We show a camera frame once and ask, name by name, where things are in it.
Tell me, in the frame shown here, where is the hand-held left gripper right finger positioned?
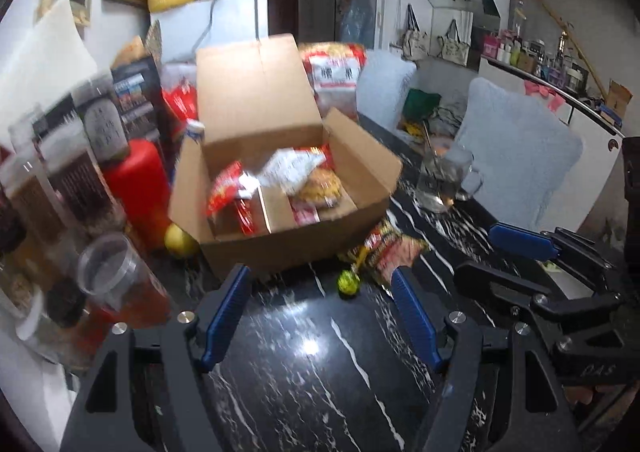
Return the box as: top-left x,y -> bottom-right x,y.
391,267 -> 581,452

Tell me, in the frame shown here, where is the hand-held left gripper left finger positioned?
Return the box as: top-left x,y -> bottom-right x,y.
60,263 -> 252,452

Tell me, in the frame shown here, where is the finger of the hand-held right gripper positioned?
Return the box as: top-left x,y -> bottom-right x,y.
454,259 -> 623,328
489,223 -> 626,293

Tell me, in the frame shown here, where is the brown meat snack packet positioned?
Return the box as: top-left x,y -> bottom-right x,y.
362,219 -> 431,286

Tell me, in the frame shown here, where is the green lollipop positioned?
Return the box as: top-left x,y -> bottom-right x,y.
338,249 -> 371,298

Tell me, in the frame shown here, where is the red cone-shaped snack packet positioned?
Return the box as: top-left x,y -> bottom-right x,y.
290,197 -> 322,226

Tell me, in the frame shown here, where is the red and gold candy packet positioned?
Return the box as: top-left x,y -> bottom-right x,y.
207,161 -> 260,218

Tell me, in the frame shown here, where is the clear-wrapped waffle packet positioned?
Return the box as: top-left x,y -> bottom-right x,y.
298,167 -> 344,209

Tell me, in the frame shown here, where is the white snack packet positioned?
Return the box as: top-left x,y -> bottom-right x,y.
259,149 -> 327,196

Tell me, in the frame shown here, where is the yellow lemon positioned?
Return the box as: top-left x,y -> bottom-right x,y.
164,223 -> 200,259

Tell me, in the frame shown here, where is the chair with light blue cover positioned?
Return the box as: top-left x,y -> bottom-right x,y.
355,50 -> 419,124
452,77 -> 585,234

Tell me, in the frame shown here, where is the glass mug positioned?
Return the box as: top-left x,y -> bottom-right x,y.
415,144 -> 485,214

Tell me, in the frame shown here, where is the open jar with orange contents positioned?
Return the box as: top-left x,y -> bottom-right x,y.
77,231 -> 172,329

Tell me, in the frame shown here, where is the white counter cabinet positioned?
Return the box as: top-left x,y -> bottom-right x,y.
478,54 -> 627,234

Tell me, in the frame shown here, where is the metal spoon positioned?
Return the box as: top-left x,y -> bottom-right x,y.
422,121 -> 442,179

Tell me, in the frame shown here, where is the pile of clothes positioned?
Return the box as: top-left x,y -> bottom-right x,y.
424,102 -> 469,139

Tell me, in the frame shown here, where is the pink bow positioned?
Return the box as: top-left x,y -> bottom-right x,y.
522,79 -> 566,114

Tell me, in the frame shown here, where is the red bottle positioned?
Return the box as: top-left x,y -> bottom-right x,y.
103,139 -> 174,254

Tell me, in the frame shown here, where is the green bag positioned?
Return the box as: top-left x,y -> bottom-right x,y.
402,88 -> 443,119

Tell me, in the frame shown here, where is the small cardboard box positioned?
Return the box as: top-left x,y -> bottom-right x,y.
604,79 -> 634,119

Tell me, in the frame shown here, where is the row of cosmetic bottles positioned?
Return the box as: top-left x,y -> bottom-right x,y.
482,29 -> 602,89

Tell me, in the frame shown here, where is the tall jar with dark label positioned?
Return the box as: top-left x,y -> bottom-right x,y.
39,131 -> 127,234

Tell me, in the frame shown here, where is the canvas tote bag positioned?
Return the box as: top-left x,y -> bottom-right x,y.
438,18 -> 471,65
402,3 -> 430,59

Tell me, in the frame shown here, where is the small clear jar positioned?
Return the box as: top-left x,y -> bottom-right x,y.
0,272 -> 47,349

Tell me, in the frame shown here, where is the yellow bamboo decoration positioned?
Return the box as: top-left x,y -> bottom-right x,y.
504,0 -> 609,84

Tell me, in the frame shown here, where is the tall jar with grey label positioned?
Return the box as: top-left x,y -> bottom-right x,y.
82,102 -> 130,161

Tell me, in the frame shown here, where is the red printed bag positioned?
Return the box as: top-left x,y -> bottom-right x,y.
160,77 -> 201,126

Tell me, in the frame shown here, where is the black product box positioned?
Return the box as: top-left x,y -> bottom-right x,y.
110,57 -> 164,141

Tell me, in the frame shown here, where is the large red nut bag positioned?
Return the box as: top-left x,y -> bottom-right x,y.
298,42 -> 369,121

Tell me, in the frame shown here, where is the brown paper bag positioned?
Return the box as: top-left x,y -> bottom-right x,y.
112,34 -> 146,69

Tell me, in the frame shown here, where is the blue plastic bag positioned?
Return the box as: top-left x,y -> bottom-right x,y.
344,0 -> 379,49

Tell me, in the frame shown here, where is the woven fan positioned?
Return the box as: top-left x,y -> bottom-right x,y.
144,22 -> 164,59

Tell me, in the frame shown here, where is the white fridge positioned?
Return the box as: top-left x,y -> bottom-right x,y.
149,0 -> 270,65

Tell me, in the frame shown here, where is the brown door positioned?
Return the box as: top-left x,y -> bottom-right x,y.
244,0 -> 300,42

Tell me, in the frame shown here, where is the white foam board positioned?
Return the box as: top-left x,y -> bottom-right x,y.
0,0 -> 99,124

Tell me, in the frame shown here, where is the black power cable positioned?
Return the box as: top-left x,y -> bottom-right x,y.
192,0 -> 221,54

